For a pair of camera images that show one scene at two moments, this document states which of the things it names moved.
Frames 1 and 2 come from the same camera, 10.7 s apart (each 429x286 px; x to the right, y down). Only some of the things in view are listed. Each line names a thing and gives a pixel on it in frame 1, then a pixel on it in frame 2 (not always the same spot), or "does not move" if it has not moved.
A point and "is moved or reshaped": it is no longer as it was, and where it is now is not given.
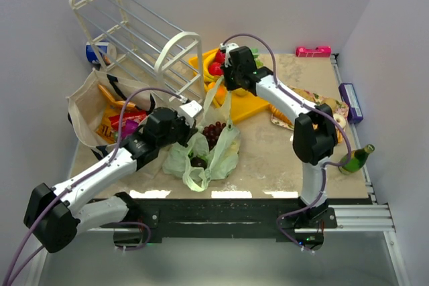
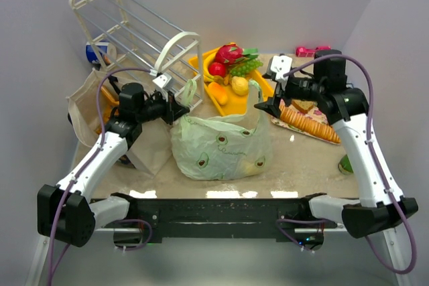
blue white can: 100,51 does not move
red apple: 215,69 does not move
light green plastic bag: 210,152 is moved or reshaped
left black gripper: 187,128 -> 171,110
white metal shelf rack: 127,35 does not move
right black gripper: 228,74 -> 277,100
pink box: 319,51 does not move
